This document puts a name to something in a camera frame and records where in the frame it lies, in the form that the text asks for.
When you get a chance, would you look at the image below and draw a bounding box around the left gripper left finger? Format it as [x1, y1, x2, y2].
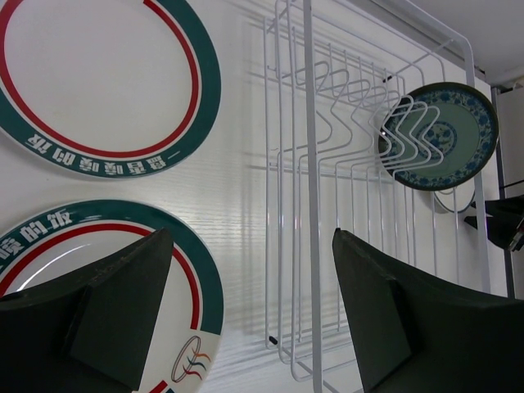
[1, 229, 173, 392]

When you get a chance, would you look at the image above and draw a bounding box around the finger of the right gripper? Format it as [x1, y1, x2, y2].
[485, 196, 523, 248]

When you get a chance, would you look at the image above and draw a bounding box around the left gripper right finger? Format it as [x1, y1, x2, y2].
[332, 229, 523, 392]

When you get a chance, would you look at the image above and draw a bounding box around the dark green patterned plate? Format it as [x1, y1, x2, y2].
[378, 82, 499, 192]

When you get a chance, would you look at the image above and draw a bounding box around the green red rimmed plate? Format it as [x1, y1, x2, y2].
[1, 199, 224, 392]
[1, 1, 221, 178]

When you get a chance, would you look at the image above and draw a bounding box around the white wire dish rack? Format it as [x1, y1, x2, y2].
[263, 1, 491, 392]

